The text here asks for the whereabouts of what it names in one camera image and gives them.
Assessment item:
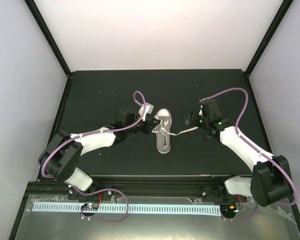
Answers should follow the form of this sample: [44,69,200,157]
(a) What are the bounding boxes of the grey canvas sneaker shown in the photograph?
[153,108,172,154]

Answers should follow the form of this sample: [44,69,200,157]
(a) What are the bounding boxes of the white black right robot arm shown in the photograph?
[185,99,294,207]

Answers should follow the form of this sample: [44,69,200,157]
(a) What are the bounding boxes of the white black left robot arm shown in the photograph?
[38,103,160,200]

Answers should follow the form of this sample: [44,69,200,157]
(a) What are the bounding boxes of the right controller circuit board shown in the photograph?
[224,205,246,214]

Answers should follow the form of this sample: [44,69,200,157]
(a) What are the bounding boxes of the controller circuit board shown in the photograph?
[224,205,246,214]
[80,203,99,211]

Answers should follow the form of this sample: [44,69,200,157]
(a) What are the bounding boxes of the left controller circuit board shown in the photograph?
[80,203,99,211]

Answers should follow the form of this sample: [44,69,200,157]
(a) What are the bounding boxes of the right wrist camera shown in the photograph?
[199,99,219,117]

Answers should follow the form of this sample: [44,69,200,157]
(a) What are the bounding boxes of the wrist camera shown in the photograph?
[199,99,219,117]
[138,102,154,121]

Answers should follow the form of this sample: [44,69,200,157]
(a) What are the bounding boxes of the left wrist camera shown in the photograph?
[138,102,154,121]

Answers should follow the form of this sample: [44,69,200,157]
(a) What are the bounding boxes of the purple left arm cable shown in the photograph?
[40,91,131,223]

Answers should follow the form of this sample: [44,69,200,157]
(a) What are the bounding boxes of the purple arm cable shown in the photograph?
[40,91,131,223]
[207,87,299,222]

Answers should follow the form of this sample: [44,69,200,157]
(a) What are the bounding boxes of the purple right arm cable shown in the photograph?
[207,87,299,222]

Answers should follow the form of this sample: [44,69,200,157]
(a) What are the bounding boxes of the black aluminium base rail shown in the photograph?
[23,176,247,205]

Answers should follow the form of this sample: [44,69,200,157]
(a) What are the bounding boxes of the light blue slotted cable duct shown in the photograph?
[31,202,221,217]

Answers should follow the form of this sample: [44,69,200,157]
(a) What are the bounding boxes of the black right frame post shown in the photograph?
[245,0,294,77]

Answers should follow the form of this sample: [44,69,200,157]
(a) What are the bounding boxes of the black frame post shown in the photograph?
[245,0,294,77]
[24,0,72,77]

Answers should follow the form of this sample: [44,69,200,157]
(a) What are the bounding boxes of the black left frame post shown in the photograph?
[24,0,72,77]

